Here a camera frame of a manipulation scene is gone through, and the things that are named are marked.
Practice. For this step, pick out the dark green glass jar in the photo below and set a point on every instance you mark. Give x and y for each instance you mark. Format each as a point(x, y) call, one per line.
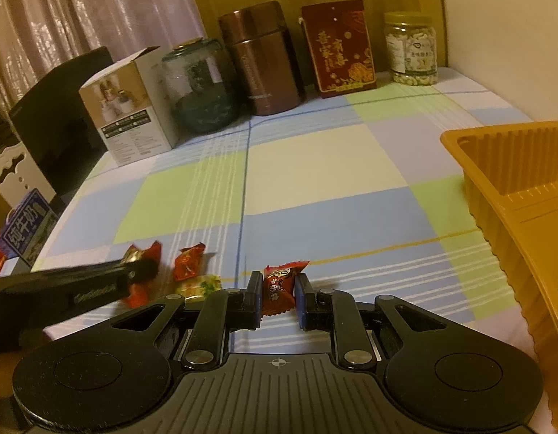
point(201, 85)

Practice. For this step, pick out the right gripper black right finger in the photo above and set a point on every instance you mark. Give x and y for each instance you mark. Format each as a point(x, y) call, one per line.
point(336, 313)

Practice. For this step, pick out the blue milk carton box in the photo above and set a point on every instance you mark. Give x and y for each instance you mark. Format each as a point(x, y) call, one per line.
point(28, 227)

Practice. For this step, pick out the black chair back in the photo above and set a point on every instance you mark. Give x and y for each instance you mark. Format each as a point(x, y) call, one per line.
point(52, 121)

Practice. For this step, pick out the brown metal canister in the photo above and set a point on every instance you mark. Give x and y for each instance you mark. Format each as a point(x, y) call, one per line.
point(262, 50)

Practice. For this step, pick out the clear jar yellow lid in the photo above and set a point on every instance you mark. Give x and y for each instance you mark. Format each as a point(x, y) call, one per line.
point(411, 47)

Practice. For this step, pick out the orange plastic tray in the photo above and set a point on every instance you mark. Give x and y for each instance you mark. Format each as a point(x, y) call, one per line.
point(511, 184)

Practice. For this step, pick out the checkered tablecloth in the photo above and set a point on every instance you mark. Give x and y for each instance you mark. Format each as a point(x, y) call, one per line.
point(358, 186)

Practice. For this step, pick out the red gift box gold print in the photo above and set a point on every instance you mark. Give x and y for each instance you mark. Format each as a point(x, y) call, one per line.
point(339, 46)

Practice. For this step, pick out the white cardboard product box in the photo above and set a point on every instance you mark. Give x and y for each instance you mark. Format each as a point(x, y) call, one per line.
point(130, 108)

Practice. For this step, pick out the white carved chair back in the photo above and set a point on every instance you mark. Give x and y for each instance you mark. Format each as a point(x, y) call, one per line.
point(20, 174)

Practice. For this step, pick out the dark red candy packet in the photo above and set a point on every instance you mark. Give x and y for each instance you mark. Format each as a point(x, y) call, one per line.
point(278, 287)

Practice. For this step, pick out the red yellow candy packet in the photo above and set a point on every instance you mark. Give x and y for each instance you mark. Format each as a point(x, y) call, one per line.
point(190, 280)

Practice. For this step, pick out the pink curtain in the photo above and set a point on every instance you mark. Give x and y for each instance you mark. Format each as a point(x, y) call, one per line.
point(39, 35)

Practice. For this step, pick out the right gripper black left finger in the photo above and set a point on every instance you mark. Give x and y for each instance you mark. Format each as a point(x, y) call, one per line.
point(217, 317)

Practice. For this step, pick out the red foil candy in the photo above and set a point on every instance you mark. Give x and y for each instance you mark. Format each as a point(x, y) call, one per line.
point(146, 263)

